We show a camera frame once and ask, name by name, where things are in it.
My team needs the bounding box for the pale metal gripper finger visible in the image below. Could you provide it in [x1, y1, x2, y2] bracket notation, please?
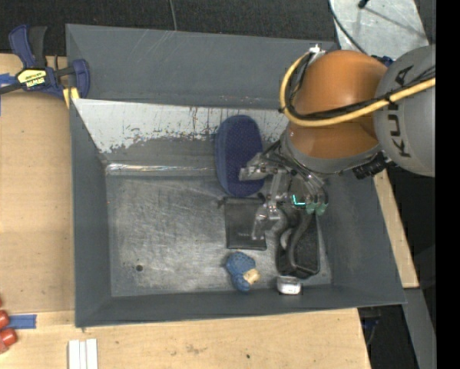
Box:
[251, 201, 282, 242]
[238, 152, 289, 182]

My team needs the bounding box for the black flat pouch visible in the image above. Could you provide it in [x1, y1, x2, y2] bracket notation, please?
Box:
[223, 195, 269, 251]

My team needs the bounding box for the dark blue oval case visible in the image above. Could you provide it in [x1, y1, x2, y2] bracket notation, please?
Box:
[213, 114, 266, 199]

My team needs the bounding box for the black rectangular brush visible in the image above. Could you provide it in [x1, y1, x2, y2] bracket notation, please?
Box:
[275, 216, 323, 281]

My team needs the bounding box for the blue and beige toy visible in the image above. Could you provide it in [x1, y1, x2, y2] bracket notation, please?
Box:
[224, 251, 262, 294]

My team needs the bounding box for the small white and silver object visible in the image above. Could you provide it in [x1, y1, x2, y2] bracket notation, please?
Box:
[276, 275, 303, 296]

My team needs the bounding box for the grey metal bin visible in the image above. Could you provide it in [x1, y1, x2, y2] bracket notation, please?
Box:
[65, 23, 408, 328]

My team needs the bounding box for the black cylinder on white bracket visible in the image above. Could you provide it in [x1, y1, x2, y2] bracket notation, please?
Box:
[351, 152, 392, 181]

